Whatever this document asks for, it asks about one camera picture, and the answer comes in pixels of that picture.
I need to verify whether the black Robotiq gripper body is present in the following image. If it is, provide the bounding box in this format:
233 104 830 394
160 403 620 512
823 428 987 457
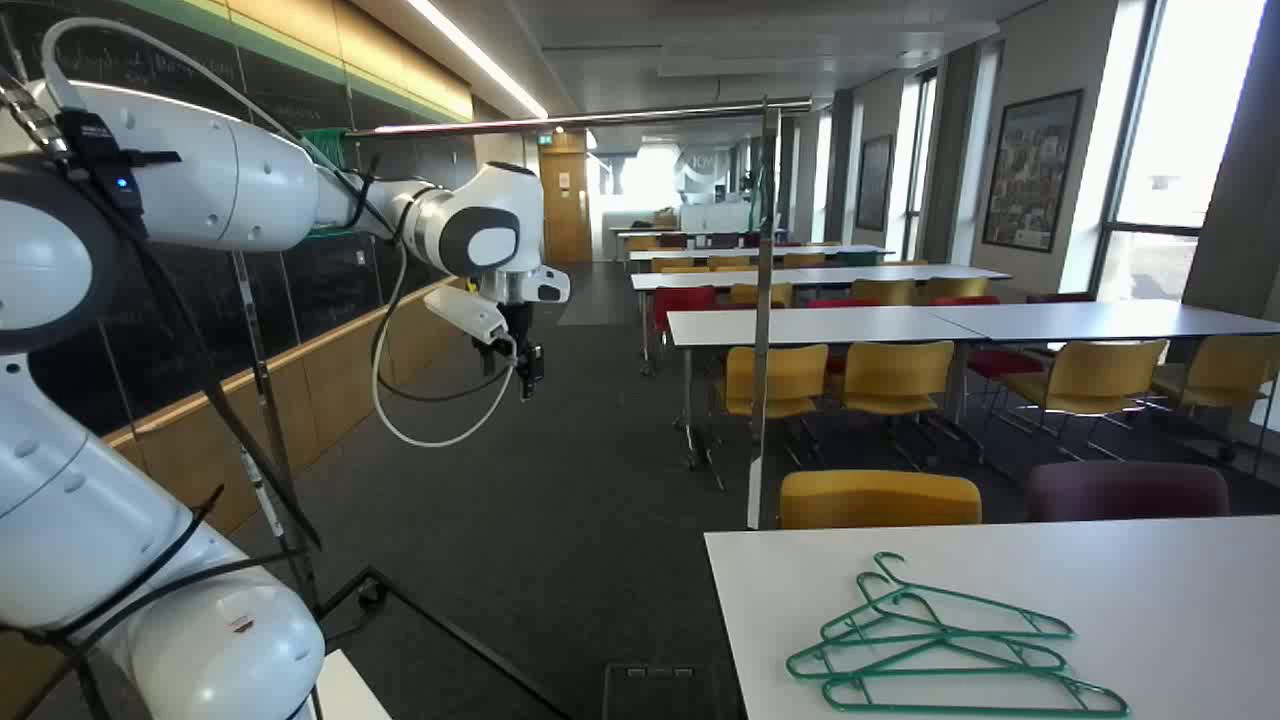
493 298 546 355

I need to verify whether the white robot base platform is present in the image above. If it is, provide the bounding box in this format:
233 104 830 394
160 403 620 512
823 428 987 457
311 646 393 720

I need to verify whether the green plastic hanger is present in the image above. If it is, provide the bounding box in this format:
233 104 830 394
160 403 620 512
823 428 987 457
817 546 1078 646
817 621 1131 720
779 579 1070 687

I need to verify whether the wooden door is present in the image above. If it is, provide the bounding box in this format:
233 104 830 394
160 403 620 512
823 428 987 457
535 128 595 273

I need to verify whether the red chair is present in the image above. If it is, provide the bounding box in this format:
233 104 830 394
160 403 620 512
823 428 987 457
644 288 718 338
962 349 1053 389

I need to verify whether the metal clothes rack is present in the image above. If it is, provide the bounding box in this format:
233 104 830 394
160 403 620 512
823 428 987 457
347 90 821 534

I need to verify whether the long white table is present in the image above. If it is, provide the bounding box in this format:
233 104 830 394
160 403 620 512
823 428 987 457
662 298 1280 465
627 265 1013 373
623 243 892 269

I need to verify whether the yellow chair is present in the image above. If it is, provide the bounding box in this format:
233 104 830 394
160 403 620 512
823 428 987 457
838 338 961 418
1035 338 1167 418
775 465 987 532
1156 335 1280 414
718 345 830 423

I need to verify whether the bunch of hanging green hangers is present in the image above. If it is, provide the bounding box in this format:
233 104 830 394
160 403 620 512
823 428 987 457
300 124 357 174

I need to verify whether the ceiling light strip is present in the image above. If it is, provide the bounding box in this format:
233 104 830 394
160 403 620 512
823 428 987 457
402 0 553 124

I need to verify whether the black wheeled stand base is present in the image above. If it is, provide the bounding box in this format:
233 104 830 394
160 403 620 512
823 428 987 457
311 563 577 720

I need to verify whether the floor outlet box cover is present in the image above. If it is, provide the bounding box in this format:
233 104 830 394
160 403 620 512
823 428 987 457
595 654 724 720

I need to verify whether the small framed picture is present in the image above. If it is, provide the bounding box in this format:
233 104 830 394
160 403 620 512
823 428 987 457
852 131 895 239

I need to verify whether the large framed picture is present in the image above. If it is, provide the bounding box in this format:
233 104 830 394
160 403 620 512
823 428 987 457
979 89 1088 259

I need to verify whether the maroon chair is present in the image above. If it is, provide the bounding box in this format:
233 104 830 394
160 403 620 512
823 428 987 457
1024 459 1230 524

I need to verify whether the white work table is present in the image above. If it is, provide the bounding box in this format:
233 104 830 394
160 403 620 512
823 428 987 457
700 515 1280 720

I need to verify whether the light grey wrist camera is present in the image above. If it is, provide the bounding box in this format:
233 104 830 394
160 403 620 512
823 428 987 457
418 281 520 350

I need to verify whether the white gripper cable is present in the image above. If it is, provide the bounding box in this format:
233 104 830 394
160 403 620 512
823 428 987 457
34 10 529 457

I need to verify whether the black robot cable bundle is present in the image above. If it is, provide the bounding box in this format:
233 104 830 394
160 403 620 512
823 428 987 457
0 74 327 720

